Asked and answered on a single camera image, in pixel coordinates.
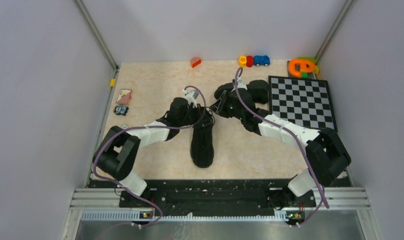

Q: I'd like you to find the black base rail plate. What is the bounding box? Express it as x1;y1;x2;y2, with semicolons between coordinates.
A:
87;178;353;220

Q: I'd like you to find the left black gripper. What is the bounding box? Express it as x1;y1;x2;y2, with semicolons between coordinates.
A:
178;103;213;128

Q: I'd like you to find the pink triangle card box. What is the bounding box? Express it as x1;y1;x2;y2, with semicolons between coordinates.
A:
116;89;133;105

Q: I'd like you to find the black shoe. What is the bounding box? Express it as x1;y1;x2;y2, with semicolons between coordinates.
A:
214;79;269;104
190;127;215;168

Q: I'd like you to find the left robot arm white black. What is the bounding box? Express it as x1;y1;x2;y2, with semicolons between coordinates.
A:
92;97;215;207

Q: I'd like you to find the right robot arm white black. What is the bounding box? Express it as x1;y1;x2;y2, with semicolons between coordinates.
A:
211;88;352;206

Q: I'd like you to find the black white checkerboard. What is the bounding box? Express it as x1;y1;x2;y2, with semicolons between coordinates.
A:
268;76;338;131

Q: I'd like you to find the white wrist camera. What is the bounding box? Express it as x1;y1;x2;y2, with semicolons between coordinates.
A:
235;78;247;90
183;90;199;108

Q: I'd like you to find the blue toy car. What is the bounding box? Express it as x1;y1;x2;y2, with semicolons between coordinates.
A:
253;55;271;67

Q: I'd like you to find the yellow clip on rail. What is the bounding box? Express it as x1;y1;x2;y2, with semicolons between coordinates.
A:
109;78;115;88

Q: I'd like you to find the orange ring toy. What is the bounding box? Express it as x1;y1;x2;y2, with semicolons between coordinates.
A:
287;58;318;79

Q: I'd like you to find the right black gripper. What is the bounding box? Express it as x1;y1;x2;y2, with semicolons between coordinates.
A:
210;90;245;121

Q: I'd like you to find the yellow toy cylinder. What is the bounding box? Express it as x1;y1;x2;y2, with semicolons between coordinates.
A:
238;55;247;68

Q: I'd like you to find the small blue black toy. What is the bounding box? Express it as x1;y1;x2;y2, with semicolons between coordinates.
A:
113;104;129;116

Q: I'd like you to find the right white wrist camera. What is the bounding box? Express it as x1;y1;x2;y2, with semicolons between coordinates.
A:
235;78;247;90

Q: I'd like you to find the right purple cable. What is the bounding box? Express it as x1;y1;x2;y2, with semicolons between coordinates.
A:
234;67;330;228

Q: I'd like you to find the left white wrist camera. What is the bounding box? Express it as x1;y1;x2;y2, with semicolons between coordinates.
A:
183;90;199;108

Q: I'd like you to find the orange toy brick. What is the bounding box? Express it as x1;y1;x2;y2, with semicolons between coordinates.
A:
190;57;202;68

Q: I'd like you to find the red toy cylinder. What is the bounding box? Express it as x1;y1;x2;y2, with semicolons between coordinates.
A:
246;55;254;68

